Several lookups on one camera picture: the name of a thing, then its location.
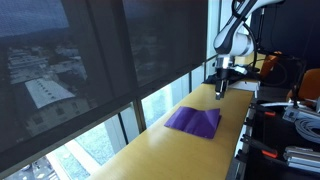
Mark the orange chair with black frame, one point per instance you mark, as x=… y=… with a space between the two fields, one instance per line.
x=270 y=65

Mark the large dark roller blind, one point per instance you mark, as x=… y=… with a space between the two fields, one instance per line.
x=56 y=66

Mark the grey electronics box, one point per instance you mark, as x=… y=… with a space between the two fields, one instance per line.
x=296 y=114

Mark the dark window mullion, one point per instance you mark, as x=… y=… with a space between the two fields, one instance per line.
x=140 y=116

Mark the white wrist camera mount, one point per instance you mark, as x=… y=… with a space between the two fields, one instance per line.
x=240 y=70

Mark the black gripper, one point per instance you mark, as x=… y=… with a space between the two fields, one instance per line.
x=222 y=79

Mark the purple cloth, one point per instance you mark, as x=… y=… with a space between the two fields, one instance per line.
x=195 y=121

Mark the white flat board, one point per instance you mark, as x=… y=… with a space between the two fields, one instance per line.
x=246 y=85

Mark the orange chair backrest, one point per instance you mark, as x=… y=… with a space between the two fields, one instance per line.
x=310 y=85

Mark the silver aluminium extrusion bars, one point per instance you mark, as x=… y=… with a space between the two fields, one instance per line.
x=301 y=159

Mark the narrow dark roller blind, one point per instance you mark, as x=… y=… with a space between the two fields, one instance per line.
x=166 y=36

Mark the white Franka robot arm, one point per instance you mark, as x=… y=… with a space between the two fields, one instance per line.
x=233 y=40

